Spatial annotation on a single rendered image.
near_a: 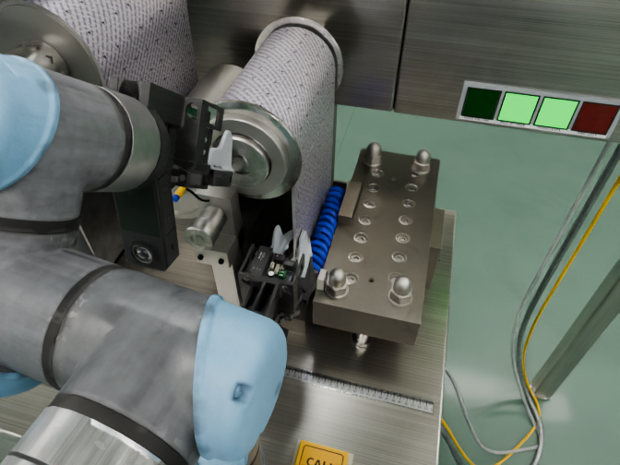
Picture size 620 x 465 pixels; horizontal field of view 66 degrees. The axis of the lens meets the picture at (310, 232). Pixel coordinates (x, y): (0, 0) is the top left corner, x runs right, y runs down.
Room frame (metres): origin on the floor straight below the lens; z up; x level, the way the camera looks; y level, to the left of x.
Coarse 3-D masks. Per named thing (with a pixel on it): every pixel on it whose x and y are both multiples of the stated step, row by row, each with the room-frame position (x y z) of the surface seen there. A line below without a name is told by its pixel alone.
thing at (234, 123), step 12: (228, 120) 0.48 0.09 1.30; (240, 120) 0.48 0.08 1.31; (252, 120) 0.48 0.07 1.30; (216, 132) 0.48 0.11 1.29; (240, 132) 0.47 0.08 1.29; (252, 132) 0.47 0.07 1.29; (264, 132) 0.47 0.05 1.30; (264, 144) 0.47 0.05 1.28; (276, 144) 0.46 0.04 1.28; (276, 156) 0.46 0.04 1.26; (276, 168) 0.46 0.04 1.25; (276, 180) 0.46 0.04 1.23; (240, 192) 0.48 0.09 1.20; (252, 192) 0.47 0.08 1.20; (264, 192) 0.47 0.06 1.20
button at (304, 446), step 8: (304, 440) 0.26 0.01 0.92; (304, 448) 0.25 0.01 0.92; (312, 448) 0.25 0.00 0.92; (320, 448) 0.25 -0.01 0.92; (328, 448) 0.25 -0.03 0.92; (296, 456) 0.24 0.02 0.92; (304, 456) 0.24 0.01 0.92; (312, 456) 0.24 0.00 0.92; (320, 456) 0.24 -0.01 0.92; (328, 456) 0.24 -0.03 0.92; (336, 456) 0.24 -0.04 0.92; (344, 456) 0.24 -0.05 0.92; (296, 464) 0.23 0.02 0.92; (304, 464) 0.23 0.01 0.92; (312, 464) 0.23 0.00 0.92; (320, 464) 0.23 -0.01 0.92; (328, 464) 0.23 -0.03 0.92; (336, 464) 0.23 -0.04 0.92; (344, 464) 0.23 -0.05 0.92
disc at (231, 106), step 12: (228, 108) 0.49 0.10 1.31; (240, 108) 0.49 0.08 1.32; (252, 108) 0.48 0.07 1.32; (264, 108) 0.48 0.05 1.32; (264, 120) 0.48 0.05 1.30; (276, 120) 0.48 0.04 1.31; (276, 132) 0.48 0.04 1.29; (288, 132) 0.47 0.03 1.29; (288, 144) 0.47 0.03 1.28; (288, 156) 0.47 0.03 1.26; (300, 156) 0.47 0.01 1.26; (288, 168) 0.47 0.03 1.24; (300, 168) 0.47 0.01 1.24; (288, 180) 0.47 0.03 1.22; (276, 192) 0.48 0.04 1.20
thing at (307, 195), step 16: (320, 128) 0.61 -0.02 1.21; (320, 144) 0.61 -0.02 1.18; (320, 160) 0.61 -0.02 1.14; (304, 176) 0.52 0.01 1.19; (320, 176) 0.62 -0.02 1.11; (304, 192) 0.52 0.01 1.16; (320, 192) 0.62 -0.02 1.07; (304, 208) 0.52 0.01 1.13; (320, 208) 0.62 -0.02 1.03; (304, 224) 0.52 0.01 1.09
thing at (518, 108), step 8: (512, 96) 0.70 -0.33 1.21; (520, 96) 0.70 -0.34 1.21; (528, 96) 0.70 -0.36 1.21; (504, 104) 0.71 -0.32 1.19; (512, 104) 0.70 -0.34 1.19; (520, 104) 0.70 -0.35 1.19; (528, 104) 0.70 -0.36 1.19; (504, 112) 0.71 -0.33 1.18; (512, 112) 0.70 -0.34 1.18; (520, 112) 0.70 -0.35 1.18; (528, 112) 0.70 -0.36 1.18; (512, 120) 0.70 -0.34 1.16; (520, 120) 0.70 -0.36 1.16; (528, 120) 0.70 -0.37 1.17
